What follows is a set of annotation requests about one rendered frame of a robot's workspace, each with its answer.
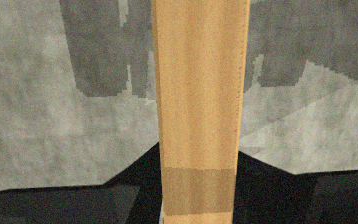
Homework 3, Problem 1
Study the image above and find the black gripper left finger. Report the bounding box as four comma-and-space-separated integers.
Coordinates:
0, 142, 163, 224

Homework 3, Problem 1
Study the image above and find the light brown wooden board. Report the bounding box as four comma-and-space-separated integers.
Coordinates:
151, 0, 250, 224

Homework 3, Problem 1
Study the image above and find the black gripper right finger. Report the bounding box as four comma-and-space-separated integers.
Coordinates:
232, 150, 358, 224

